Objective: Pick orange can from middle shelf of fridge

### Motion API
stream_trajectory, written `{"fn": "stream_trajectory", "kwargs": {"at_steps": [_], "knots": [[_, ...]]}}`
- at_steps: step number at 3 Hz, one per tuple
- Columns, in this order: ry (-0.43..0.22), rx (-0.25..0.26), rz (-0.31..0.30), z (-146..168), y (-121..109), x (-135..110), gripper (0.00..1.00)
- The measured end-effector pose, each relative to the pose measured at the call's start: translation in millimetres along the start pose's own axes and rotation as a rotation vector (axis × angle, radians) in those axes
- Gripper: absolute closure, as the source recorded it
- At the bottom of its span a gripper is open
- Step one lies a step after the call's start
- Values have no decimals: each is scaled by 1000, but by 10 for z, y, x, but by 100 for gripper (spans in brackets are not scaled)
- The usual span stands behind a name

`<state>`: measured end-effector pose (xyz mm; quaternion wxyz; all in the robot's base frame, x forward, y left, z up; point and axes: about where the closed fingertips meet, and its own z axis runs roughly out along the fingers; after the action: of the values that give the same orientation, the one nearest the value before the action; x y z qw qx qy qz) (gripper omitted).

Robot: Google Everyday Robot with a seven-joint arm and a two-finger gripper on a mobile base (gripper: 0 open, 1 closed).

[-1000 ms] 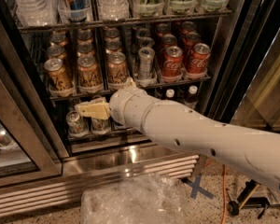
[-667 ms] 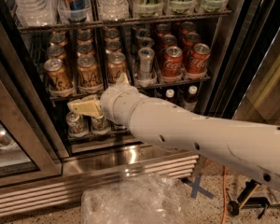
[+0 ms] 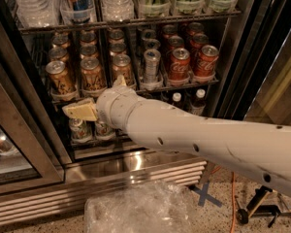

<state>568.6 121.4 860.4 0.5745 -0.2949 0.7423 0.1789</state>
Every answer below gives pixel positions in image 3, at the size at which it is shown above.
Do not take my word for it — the front right coca-cola can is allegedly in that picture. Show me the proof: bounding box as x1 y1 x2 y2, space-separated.
193 45 219 78

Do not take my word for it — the front middle orange can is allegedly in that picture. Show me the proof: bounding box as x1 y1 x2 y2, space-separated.
81 57 106 91

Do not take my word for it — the red bull can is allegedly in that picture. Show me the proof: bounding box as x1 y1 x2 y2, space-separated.
64 0 94 24

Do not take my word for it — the orange cable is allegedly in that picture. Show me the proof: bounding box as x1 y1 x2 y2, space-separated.
211 165 238 233

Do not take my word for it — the stainless steel fridge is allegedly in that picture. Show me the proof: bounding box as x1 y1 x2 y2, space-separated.
0 0 291 226

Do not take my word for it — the orange can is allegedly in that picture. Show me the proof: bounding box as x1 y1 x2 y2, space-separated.
81 57 106 91
46 60 76 95
112 54 134 85

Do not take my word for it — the front left clear green can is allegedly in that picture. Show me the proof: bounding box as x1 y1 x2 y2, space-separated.
69 118 92 143

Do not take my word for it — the clear plastic wrapped box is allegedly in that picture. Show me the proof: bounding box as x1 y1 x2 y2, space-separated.
84 182 193 233

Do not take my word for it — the brown bottle white cap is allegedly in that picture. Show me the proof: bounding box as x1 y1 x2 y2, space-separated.
172 92 183 109
189 88 206 116

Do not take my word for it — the silver slim can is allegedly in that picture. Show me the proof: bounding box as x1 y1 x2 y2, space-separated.
144 49 161 83

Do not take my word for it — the coca-cola can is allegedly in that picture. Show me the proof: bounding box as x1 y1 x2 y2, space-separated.
168 48 190 81
193 45 219 78

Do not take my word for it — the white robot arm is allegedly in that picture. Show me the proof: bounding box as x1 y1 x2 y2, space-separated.
63 78 291 197

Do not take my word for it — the front right clear green can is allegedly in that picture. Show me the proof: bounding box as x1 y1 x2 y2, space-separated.
95 120 115 140

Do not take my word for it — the clear green can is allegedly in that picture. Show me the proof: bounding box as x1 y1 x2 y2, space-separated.
69 118 92 143
95 120 115 140

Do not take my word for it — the left brown bottle white cap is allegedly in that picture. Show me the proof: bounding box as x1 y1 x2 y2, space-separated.
172 92 183 109

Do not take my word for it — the blue tape cross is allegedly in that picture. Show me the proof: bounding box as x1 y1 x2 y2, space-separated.
190 183 222 208

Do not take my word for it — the front left orange can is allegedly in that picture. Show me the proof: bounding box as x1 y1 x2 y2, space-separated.
46 60 76 95

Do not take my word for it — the left fridge glass door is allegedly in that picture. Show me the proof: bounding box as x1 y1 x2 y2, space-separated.
0 63 64 196

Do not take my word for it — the front left coca-cola can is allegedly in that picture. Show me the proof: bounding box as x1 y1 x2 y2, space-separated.
168 48 190 81

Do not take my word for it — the right brown bottle white cap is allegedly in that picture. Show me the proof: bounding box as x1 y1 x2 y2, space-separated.
189 88 206 116

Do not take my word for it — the yellow black cart stand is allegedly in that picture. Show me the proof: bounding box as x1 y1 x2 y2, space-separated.
236 185 291 228

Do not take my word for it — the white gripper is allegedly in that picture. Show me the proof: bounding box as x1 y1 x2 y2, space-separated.
62 75 143 130

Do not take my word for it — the front right orange can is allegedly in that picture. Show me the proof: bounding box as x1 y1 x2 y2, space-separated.
112 54 134 85

